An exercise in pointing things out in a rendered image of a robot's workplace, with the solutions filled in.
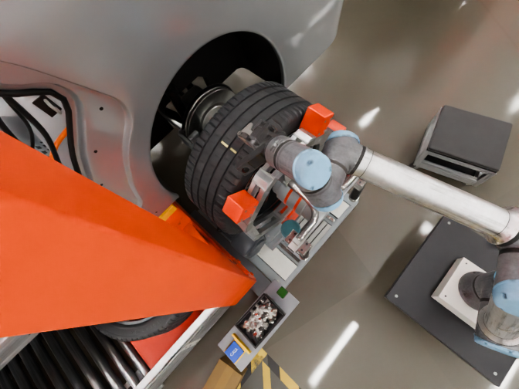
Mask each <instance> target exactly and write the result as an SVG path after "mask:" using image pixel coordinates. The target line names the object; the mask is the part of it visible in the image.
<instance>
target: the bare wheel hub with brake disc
mask: <svg viewBox="0 0 519 389"><path fill-rule="evenodd" d="M233 96H235V94H234V92H232V91H231V90H229V89H228V88H226V87H224V86H217V87H214V88H211V89H210V90H207V91H206V92H204V93H203V94H202V95H201V96H200V97H199V98H198V99H197V100H196V101H195V102H194V103H193V105H192V107H191V109H190V111H189V112H188V116H187V118H186V121H185V135H186V137H187V138H188V136H189V135H190V134H191V133H192V132H193V131H194V130H197V131H198V132H199V133H201V132H202V130H204V127H205V125H206V124H207V123H208V122H209V121H210V119H211V118H212V117H213V115H214V114H215V113H217V112H218V110H219V108H220V107H222V105H224V104H225V103H226V102H227V101H228V100H229V99H230V98H232V97H233Z"/></svg>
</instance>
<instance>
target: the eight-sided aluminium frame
mask: <svg viewBox="0 0 519 389"><path fill-rule="evenodd" d="M333 132H334V130H332V129H331V128H329V127H327V129H326V131H325V132H324V134H323V135H321V136H319V137H317V138H316V137H315V136H314V135H313V134H311V133H310V132H308V131H307V130H305V129H304V128H302V127H301V128H300V129H298V130H297V131H296V132H295V133H293V135H292V137H291V139H293V140H295V141H297V142H299V143H301V144H304V145H306V146H308V147H310V146H314V145H317V146H316V150H318V151H320V152H321V151H322V150H323V147H324V143H325V141H326V140H327V139H328V137H329V135H330V134H331V133H333ZM273 169H274V167H272V166H270V165H269V164H268V163H267V162H266V163H265V164H264V165H263V166H262V167H261V168H260V169H259V170H258V171H257V173H256V174H255V176H254V177H253V179H252V183H251V185H250V186H249V189H248V191H247V192H248V193H249V194H251V195H252V196H253V197H254V198H255V196H256V193H257V192H258V190H259V188H261V189H260V191H259V194H258V195H257V197H256V200H257V201H258V202H259V204H258V205H257V206H256V209H255V211H254V212H253V215H252V216H250V217H249V218H247V219H245V220H243V221H241V222H240V223H238V224H237V225H238V226H239V227H240V228H241V229H242V230H243V232H244V233H246V234H247V235H248V236H249V237H250V238H251V239H252V240H253V241H256V240H257V239H259V238H260V237H261V236H263V235H265V234H266V233H267V232H268V231H270V230H271V229H273V228H275V227H276V226H278V225H279V224H280V223H281V222H283V221H284V219H285V217H287V216H288V215H289V214H290V213H291V211H292V209H291V208H289V207H288V208H287V209H286V210H285V211H284V213H283V214H281V213H280V211H281V210H282V209H283V208H284V207H285V206H286V205H285V204H284V203H283V202H281V204H280V205H279V206H278V207H277V208H276V209H275V210H274V211H273V212H271V213H270V214H269V215H267V216H266V217H264V218H261V219H260V220H259V221H257V222H255V223H253V222H254V220H255V218H256V216H257V215H258V213H259V211H260V209H261V207H262V205H263V203H264V201H265V200H266V197H267V195H268V194H269V192H270V189H271V188H272V187H273V186H274V185H275V183H276V181H277V180H278V179H279V178H280V177H281V176H282V175H283V173H281V172H280V171H278V170H277V169H276V170H275V171H274V172H273V173H272V174H271V173H270V172H271V171H272V170H273ZM270 221H271V223H269V224H268V225H266V226H264V227H263V228H261V229H260V230H258V228H260V227H262V226H263V225H265V224H266V223H267V222H270Z"/></svg>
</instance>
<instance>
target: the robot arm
mask: <svg viewBox="0 0 519 389"><path fill-rule="evenodd" d="M252 126H253V123H249V124H248V125H247V126H246V127H244V128H243V129H242V130H241V131H239V132H238V133H237V134H238V138H239V139H240V140H242V141H243V142H244V143H245V144H247V145H248V146H250V147H251V148H252V149H254V151H252V152H251V153H250V154H248V155H246V156H245V157H244V158H243V159H242V160H240V161H238V162H237V163H236V170H237V171H239V172H240V173H241V174H243V175H244V176H246V175H248V174H249V173H251V172H252V171H254V170H256V169H257V168H258V167H259V166H261V165H262V164H264V163H266V162H267V163H268V164H269V165H270V166H272V167H274V168H275V169H277V170H278V171H280V172H281V173H283V174H285V175H286V176H287V177H289V178H290V179H291V180H292V181H293V182H294V184H295V185H296V186H297V187H298V188H299V189H300V191H301V192H302V193H303V195H304V196H305V197H306V199H307V200H308V201H309V202H310V204H311V205H312V206H313V207H314V208H315V209H317V210H318V211H322V212H329V211H333V210H334V209H336V208H338V207H339V206H340V205H341V203H342V201H343V199H344V196H343V191H342V190H341V186H342V184H343V182H344V179H345V177H346V175H347V174H350V175H353V176H355V177H358V178H360V179H362V180H364V181H367V182H369V183H371V184H374V185H376V186H378V187H380V188H383V189H385V190H386V191H390V192H391V193H393V194H395V195H398V196H400V197H402V198H405V199H407V200H409V201H412V202H414V203H416V204H417V205H421V206H423V207H424V208H428V209H429V210H431V211H434V212H436V213H438V214H440V215H442V216H445V217H447V218H449V219H452V220H454V221H455V222H458V223H460V224H462V225H465V226H467V227H469V228H471V229H473V230H476V231H478V232H480V233H483V234H484V236H485V238H486V240H487V241H488V242H489V243H491V244H493V245H495V246H496V247H497V248H498V250H499V256H498V261H497V270H495V271H492V272H480V271H472V272H467V273H465V274H464V275H462V276H461V278H460V281H459V283H458V290H459V293H460V296H461V298H462V299H463V301H464V302H465V303H466V304H467V305H468V306H469V307H471V308H473V309H474V310H477V311H478V314H477V322H476V327H475V332H474V340H475V342H476V343H478V344H480V345H482V346H485V347H487V348H490V349H492V350H495V351H497V352H500V353H504V354H506V355H508V356H511V357H516V358H519V208H516V207H513V206H509V207H505V208H502V207H499V206H497V205H495V204H492V203H490V202H488V201H485V200H483V199H482V198H478V197H477V196H475V195H472V194H470V193H468V192H465V191H463V190H461V189H459V188H456V187H453V186H452V185H450V184H447V183H445V182H443V181H440V180H438V179H436V178H433V177H431V176H429V175H427V174H424V173H422V172H420V171H417V170H416V169H413V168H411V167H408V166H406V165H404V164H401V163H399V162H398V161H394V160H392V159H391V158H389V157H386V156H384V155H381V154H379V153H377V152H374V151H372V150H370V149H368V148H367V147H365V146H363V145H361V144H360V140H359V138H358V136H357V135H356V134H354V133H352V132H351V131H348V130H336V131H334V132H333V133H331V134H330V135H329V137H328V139H327V140H326V141H325V143H324V147H323V150H322V151H321V152H320V151H318V150H315V149H312V148H310V147H308V146H306V145H304V144H301V143H299V142H297V141H295V140H293V139H291V138H289V137H288V136H287V134H286V133H285V132H283V131H282V132H279V131H277V129H276V127H275V128H274V125H271V123H269V122H266V121H265V120H262V119H260V120H259V122H258V123H257V124H256V125H255V126H254V128H253V131H252V130H251V128H252Z"/></svg>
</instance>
